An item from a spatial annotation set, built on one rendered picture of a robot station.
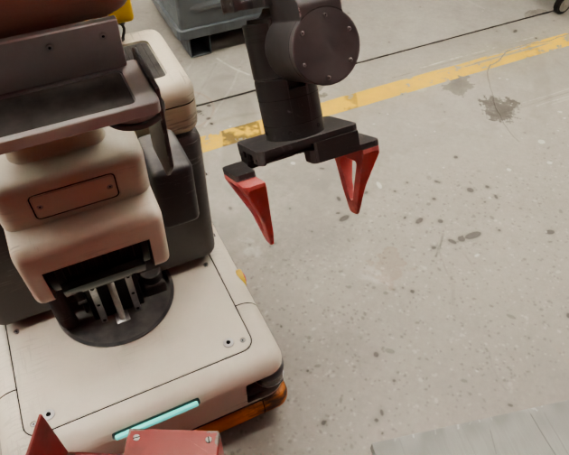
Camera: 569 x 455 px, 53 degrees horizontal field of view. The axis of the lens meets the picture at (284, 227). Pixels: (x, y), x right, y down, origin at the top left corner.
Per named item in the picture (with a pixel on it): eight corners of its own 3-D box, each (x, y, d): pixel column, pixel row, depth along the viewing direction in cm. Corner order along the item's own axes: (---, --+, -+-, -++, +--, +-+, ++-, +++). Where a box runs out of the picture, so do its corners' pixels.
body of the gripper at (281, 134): (360, 142, 54) (349, 62, 51) (262, 172, 51) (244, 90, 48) (330, 132, 60) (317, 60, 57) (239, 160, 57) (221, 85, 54)
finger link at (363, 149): (390, 214, 58) (377, 124, 54) (327, 237, 56) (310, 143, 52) (357, 198, 64) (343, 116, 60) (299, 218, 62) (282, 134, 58)
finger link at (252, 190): (329, 236, 56) (312, 143, 52) (261, 261, 53) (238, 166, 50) (301, 218, 62) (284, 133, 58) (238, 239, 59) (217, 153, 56)
